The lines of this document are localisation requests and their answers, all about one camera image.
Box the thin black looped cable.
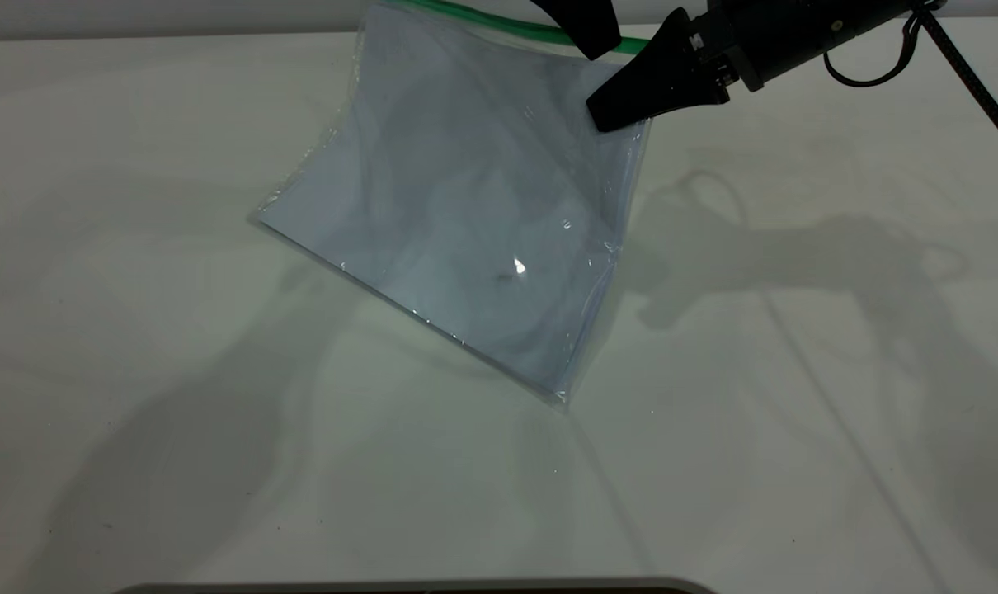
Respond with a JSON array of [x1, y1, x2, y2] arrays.
[[823, 7, 922, 88]]

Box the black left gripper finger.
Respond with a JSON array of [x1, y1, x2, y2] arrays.
[[530, 0, 624, 61]]

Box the black braided cable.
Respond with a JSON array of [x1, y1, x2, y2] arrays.
[[918, 3, 998, 167]]

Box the clear plastic zip bag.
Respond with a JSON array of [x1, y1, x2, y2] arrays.
[[250, 0, 653, 413]]

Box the dark rounded base plate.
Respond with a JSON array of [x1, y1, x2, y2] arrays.
[[111, 576, 719, 594]]

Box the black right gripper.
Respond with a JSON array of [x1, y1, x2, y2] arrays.
[[585, 0, 823, 134]]

